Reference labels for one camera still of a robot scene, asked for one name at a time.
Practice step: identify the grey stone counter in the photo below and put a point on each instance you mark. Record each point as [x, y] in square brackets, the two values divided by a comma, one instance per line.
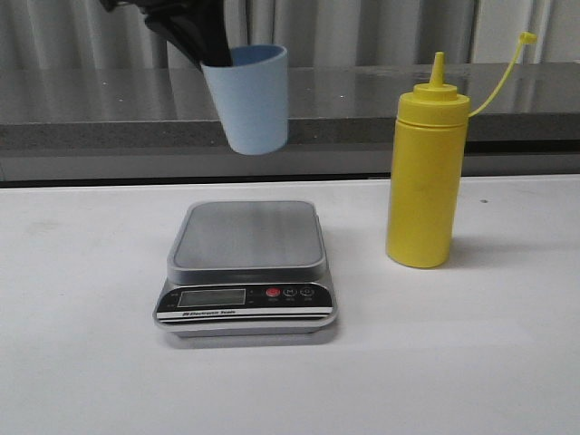
[159, 126]

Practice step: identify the light blue plastic cup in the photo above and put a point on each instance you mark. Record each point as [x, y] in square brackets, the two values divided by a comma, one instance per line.
[251, 98]

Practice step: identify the grey curtain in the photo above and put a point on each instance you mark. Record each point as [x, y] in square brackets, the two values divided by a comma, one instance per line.
[50, 35]

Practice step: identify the yellow squeeze bottle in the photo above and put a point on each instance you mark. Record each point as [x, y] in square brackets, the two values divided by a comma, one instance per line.
[428, 150]

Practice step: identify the grey digital kitchen scale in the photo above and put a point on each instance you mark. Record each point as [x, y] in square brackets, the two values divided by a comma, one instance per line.
[247, 268]

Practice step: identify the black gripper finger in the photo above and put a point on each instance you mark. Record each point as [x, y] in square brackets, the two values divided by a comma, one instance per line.
[182, 33]
[206, 33]

